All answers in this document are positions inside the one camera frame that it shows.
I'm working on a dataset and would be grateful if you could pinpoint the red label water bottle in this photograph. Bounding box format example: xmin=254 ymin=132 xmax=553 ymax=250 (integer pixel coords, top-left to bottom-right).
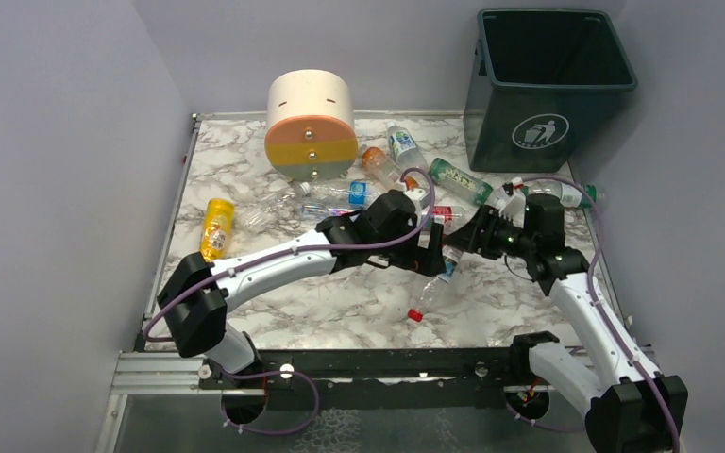
xmin=431 ymin=205 xmax=468 ymax=234

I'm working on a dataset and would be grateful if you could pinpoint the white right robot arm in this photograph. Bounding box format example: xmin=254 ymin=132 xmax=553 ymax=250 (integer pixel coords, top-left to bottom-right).
xmin=445 ymin=194 xmax=688 ymax=452

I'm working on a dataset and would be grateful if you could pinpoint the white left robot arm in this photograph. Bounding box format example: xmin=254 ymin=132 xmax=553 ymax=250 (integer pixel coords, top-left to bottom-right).
xmin=149 ymin=191 xmax=446 ymax=374

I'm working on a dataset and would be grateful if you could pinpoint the dark green trash bin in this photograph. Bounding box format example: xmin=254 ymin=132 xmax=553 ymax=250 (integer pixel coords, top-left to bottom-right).
xmin=464 ymin=8 xmax=637 ymax=173

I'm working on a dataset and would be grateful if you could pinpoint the clear bottle blue label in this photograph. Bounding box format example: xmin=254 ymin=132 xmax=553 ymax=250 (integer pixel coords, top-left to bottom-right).
xmin=294 ymin=180 xmax=384 ymax=207

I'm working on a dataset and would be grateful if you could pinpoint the green tea bottle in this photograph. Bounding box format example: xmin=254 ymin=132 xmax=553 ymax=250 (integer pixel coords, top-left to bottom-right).
xmin=429 ymin=158 xmax=510 ymax=210

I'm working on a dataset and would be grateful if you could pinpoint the orange juice bottle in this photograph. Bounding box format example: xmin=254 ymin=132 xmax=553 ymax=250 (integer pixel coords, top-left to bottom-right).
xmin=362 ymin=146 xmax=419 ymax=192

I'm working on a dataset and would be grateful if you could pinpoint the clear bottle green-white label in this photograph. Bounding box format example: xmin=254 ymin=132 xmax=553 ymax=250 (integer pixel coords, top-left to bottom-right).
xmin=386 ymin=122 xmax=429 ymax=170

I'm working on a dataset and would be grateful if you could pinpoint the clear bottle purple label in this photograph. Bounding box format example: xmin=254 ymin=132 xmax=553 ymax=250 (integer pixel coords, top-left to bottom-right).
xmin=299 ymin=203 xmax=356 ymax=222

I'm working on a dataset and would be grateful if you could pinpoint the clear bottle green cap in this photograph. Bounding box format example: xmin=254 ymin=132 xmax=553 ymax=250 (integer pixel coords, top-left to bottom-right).
xmin=521 ymin=180 xmax=592 ymax=210

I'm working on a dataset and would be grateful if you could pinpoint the crushed clear bottle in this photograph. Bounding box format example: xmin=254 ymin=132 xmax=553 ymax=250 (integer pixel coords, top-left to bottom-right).
xmin=235 ymin=187 xmax=303 ymax=233

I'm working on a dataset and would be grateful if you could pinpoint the round pastel drawer cabinet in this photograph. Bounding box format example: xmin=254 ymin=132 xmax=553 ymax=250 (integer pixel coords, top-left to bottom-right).
xmin=264 ymin=69 xmax=358 ymax=181

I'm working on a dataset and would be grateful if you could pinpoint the yellow drink bottle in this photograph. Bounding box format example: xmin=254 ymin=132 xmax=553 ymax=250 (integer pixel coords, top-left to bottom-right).
xmin=199 ymin=198 xmax=235 ymax=261

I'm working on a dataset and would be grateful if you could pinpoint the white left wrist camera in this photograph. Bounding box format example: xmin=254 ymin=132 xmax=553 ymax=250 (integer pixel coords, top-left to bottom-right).
xmin=403 ymin=187 xmax=432 ymax=215

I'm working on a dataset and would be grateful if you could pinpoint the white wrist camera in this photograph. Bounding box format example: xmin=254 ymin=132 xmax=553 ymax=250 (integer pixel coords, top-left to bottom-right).
xmin=499 ymin=177 xmax=526 ymax=219
xmin=403 ymin=187 xmax=432 ymax=215

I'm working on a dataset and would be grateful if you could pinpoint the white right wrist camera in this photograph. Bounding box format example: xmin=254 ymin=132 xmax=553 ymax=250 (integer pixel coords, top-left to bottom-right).
xmin=499 ymin=177 xmax=526 ymax=219

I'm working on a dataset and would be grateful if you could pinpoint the black front mounting rail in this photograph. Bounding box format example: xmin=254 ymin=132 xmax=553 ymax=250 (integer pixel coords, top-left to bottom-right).
xmin=198 ymin=347 xmax=531 ymax=411

